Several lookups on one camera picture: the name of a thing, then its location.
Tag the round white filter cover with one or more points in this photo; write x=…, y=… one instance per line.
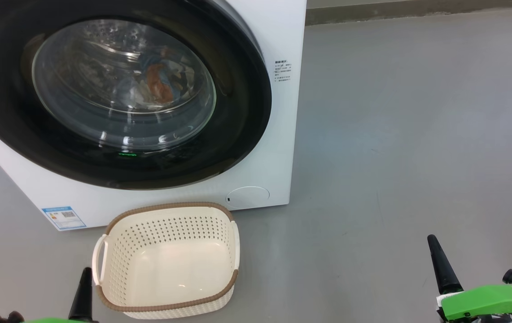
x=247, y=197

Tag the white crumpled cloth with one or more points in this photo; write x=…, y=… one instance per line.
x=141, y=96

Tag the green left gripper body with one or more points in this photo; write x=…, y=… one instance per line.
x=58, y=320

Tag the blue white energy label sticker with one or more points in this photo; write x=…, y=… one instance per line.
x=63, y=217

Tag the dark round glass washer door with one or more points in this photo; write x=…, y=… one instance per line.
x=13, y=134

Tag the blue cartoon print garment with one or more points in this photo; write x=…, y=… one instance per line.
x=159, y=83

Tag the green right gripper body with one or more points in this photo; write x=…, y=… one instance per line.
x=484, y=300

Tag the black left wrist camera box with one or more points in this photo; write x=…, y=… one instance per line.
x=9, y=317

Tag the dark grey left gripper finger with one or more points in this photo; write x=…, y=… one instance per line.
x=83, y=300

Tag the dark wall baseboard strip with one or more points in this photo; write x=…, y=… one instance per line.
x=417, y=11

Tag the white front-load washing machine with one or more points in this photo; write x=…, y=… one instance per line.
x=278, y=134

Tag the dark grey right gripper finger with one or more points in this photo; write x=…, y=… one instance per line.
x=445, y=273

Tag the cream perforated laundry basket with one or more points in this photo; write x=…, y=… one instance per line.
x=170, y=269

